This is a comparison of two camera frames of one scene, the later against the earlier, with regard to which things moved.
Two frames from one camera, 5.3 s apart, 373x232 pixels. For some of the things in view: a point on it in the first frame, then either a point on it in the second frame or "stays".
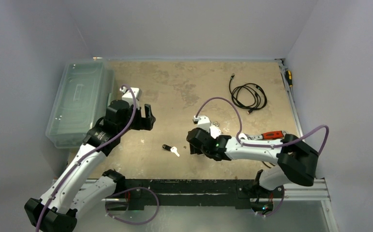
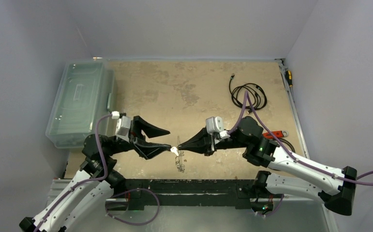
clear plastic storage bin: [82, 99] stays
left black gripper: [144, 123] to [137, 139]
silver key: [173, 149] stays
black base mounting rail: [239, 192] stays
